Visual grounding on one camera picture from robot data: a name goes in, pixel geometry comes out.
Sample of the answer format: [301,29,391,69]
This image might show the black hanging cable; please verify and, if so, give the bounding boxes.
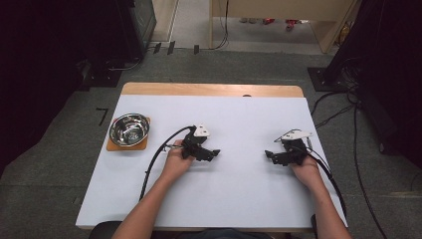
[213,0,231,52]

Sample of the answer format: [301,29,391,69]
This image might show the person's right hand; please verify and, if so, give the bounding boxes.
[290,154,323,191]

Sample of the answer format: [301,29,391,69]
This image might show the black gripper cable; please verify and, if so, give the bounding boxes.
[138,124,197,202]
[307,145,348,221]

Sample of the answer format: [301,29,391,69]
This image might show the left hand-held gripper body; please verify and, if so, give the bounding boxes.
[180,123,214,161]

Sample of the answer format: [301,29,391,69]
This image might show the orange square coaster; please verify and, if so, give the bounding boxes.
[105,116,152,152]

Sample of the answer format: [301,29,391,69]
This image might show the wooden table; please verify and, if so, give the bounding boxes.
[120,82,306,99]

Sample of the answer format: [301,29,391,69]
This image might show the person's left hand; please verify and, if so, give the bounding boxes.
[160,138,197,182]

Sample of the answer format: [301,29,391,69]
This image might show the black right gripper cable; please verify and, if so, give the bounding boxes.
[307,145,348,221]

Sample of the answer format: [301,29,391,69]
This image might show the person's dark clothing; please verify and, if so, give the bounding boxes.
[177,227,275,239]

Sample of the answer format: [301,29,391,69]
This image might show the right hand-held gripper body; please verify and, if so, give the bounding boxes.
[274,128,315,166]

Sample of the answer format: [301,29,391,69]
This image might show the black stand base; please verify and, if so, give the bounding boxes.
[307,66,353,93]

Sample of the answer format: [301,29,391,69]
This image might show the black chair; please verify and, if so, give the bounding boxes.
[88,220,124,239]

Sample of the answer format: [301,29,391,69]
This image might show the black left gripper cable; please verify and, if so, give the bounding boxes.
[138,124,197,202]

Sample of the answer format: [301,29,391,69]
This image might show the light wooden desk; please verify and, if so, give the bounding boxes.
[208,0,362,55]

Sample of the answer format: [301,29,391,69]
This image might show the white table mat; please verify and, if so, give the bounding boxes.
[75,94,348,230]

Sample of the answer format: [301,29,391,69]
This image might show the black floor cable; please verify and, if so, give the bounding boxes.
[311,89,390,239]

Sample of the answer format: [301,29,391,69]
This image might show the black monitor cabinet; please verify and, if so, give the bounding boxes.
[123,0,158,62]

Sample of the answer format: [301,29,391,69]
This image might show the red shoes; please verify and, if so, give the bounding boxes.
[262,17,302,32]

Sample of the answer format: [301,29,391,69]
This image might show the black curtain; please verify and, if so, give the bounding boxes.
[0,0,133,173]
[326,0,422,168]

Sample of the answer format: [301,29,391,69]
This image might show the stainless steel bowl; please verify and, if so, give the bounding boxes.
[108,113,151,148]

